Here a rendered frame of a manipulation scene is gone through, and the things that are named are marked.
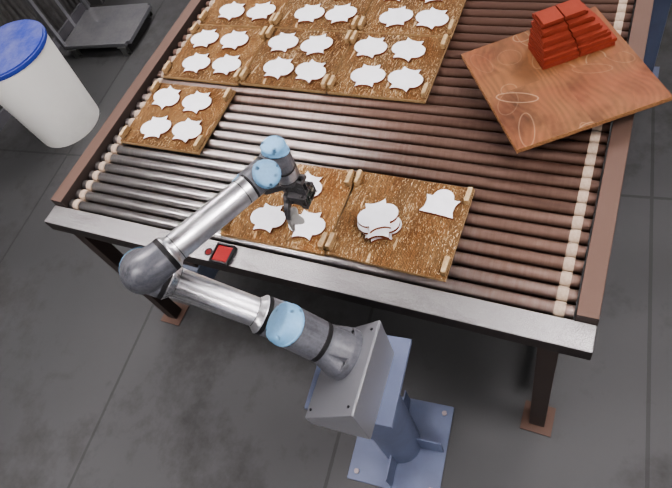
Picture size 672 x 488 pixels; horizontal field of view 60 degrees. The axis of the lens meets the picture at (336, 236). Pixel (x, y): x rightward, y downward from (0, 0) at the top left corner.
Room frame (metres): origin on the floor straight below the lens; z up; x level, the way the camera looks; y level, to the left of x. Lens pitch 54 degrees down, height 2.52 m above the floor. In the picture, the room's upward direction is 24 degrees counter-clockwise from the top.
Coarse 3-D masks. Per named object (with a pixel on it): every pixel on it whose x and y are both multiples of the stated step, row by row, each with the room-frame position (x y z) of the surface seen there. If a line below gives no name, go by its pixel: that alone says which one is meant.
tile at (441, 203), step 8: (440, 192) 1.11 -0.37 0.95; (448, 192) 1.10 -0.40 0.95; (432, 200) 1.09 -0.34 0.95; (440, 200) 1.08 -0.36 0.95; (448, 200) 1.07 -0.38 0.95; (424, 208) 1.08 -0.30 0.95; (432, 208) 1.06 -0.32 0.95; (440, 208) 1.05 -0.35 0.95; (448, 208) 1.04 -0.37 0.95; (440, 216) 1.03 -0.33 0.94; (448, 216) 1.01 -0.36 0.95
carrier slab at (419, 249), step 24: (360, 192) 1.26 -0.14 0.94; (384, 192) 1.22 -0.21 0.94; (408, 192) 1.17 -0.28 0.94; (432, 192) 1.13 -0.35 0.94; (456, 192) 1.09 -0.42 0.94; (408, 216) 1.08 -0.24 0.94; (432, 216) 1.04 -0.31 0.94; (456, 216) 1.01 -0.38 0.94; (336, 240) 1.11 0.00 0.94; (360, 240) 1.07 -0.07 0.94; (384, 240) 1.04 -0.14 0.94; (408, 240) 1.00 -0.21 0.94; (432, 240) 0.96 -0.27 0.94; (456, 240) 0.92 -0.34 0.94; (384, 264) 0.95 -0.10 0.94; (408, 264) 0.92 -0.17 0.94; (432, 264) 0.88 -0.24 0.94
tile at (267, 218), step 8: (264, 208) 1.36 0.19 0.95; (272, 208) 1.35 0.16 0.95; (280, 208) 1.33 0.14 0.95; (256, 216) 1.35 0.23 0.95; (264, 216) 1.33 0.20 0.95; (272, 216) 1.31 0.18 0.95; (280, 216) 1.30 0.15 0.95; (256, 224) 1.31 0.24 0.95; (264, 224) 1.30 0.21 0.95; (272, 224) 1.28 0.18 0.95; (280, 224) 1.27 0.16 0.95
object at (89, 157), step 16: (192, 0) 2.81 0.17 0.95; (208, 0) 2.82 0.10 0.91; (192, 16) 2.70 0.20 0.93; (176, 32) 2.61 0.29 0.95; (160, 48) 2.54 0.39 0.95; (176, 48) 2.56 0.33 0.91; (160, 64) 2.46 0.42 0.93; (144, 80) 2.36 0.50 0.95; (128, 96) 2.30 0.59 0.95; (112, 112) 2.24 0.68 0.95; (128, 112) 2.23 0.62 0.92; (112, 128) 2.14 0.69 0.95; (96, 144) 2.08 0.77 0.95; (80, 160) 2.03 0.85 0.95; (96, 160) 2.02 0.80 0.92; (80, 176) 1.95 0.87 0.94; (64, 192) 1.88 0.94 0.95
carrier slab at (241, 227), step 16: (320, 176) 1.40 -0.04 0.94; (336, 176) 1.37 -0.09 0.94; (336, 192) 1.30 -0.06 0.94; (256, 208) 1.39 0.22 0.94; (320, 208) 1.27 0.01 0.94; (336, 208) 1.24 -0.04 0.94; (240, 224) 1.35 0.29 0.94; (336, 224) 1.18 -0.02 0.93; (256, 240) 1.26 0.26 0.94; (272, 240) 1.23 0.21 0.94; (288, 240) 1.20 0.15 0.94; (304, 240) 1.17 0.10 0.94
